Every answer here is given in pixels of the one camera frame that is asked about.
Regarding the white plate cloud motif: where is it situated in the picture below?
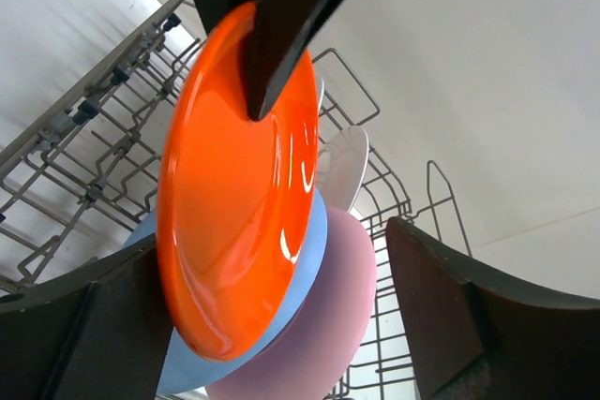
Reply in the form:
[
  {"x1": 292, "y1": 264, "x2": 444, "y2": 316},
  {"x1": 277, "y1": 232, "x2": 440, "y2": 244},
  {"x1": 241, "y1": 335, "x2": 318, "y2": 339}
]
[{"x1": 316, "y1": 76, "x2": 370, "y2": 214}]

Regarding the pink plate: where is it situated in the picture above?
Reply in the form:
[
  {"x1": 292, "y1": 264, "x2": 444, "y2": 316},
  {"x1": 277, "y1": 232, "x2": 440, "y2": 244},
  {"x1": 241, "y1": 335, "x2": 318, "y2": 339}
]
[{"x1": 206, "y1": 207, "x2": 377, "y2": 399}]

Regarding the grey wire dish rack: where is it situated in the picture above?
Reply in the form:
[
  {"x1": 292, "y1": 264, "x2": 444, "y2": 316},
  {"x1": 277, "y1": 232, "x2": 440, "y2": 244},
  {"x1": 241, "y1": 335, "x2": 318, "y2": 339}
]
[{"x1": 1, "y1": 0, "x2": 459, "y2": 399}]

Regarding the orange plate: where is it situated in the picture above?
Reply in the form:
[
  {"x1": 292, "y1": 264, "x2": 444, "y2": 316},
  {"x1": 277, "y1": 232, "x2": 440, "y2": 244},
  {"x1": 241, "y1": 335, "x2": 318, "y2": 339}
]
[{"x1": 157, "y1": 2, "x2": 319, "y2": 362}]

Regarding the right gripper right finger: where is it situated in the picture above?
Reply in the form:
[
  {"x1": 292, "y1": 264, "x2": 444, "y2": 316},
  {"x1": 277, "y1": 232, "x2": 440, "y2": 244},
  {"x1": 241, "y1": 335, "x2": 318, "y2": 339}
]
[{"x1": 385, "y1": 217, "x2": 599, "y2": 399}]

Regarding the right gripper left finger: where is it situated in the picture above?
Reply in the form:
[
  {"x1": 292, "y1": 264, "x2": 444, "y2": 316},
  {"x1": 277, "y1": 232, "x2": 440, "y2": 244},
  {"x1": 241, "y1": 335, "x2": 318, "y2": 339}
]
[{"x1": 1, "y1": 235, "x2": 173, "y2": 399}]

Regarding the blue plate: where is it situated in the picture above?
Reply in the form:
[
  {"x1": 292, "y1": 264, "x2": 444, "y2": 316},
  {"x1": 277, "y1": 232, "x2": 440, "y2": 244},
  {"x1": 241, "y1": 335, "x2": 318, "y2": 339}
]
[{"x1": 122, "y1": 187, "x2": 330, "y2": 396}]

